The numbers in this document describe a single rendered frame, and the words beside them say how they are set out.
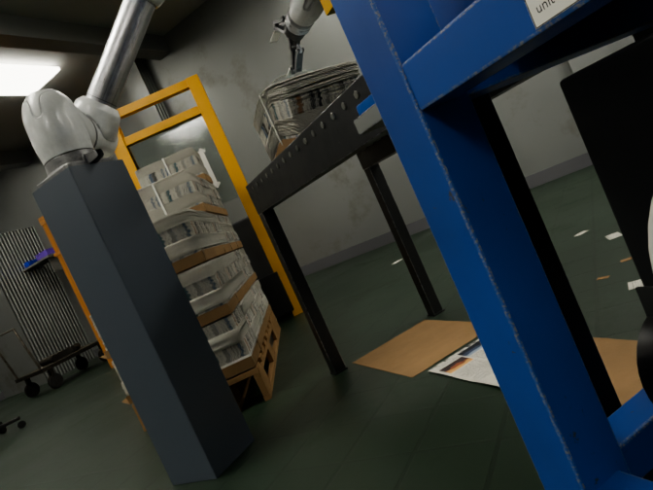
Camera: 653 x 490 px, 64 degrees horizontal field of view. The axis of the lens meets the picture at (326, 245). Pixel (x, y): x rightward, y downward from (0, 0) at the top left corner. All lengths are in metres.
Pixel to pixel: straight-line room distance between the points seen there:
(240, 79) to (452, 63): 5.84
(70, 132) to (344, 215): 4.41
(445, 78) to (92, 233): 1.25
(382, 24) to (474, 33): 0.14
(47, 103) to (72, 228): 0.38
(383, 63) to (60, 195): 1.23
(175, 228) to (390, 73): 1.55
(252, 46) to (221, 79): 0.57
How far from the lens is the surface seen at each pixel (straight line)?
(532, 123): 5.25
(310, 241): 6.13
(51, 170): 1.75
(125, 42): 1.97
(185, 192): 2.68
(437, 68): 0.60
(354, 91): 1.12
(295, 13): 1.75
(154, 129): 3.94
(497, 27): 0.53
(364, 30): 0.68
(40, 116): 1.78
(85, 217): 1.64
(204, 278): 2.08
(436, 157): 0.63
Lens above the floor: 0.58
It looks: 3 degrees down
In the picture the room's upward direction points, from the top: 24 degrees counter-clockwise
